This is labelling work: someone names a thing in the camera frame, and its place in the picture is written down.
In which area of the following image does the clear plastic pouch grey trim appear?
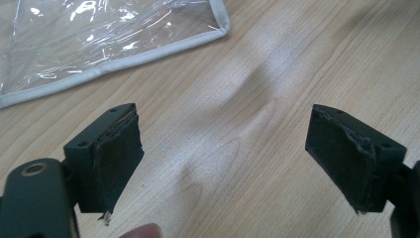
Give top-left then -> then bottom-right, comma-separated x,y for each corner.
0,0 -> 231,110

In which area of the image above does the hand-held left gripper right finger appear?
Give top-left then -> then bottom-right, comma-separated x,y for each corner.
304,103 -> 408,215

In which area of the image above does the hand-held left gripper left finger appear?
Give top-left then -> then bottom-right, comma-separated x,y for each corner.
62,102 -> 146,226

